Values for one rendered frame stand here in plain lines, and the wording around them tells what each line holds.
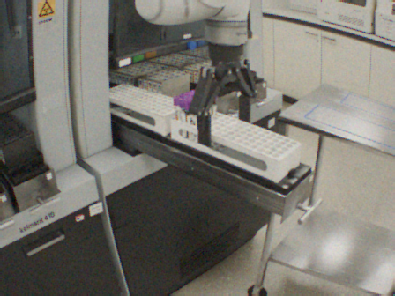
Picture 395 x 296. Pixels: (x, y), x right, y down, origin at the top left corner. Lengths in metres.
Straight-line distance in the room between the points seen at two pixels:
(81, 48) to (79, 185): 0.35
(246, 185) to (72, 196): 0.42
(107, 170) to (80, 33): 0.37
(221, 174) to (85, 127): 0.38
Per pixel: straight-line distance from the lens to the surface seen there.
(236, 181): 0.82
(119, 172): 1.03
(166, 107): 1.00
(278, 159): 0.77
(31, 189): 0.89
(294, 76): 3.44
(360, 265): 1.42
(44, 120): 0.95
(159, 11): 0.61
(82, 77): 0.98
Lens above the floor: 1.23
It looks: 27 degrees down
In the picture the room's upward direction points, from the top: straight up
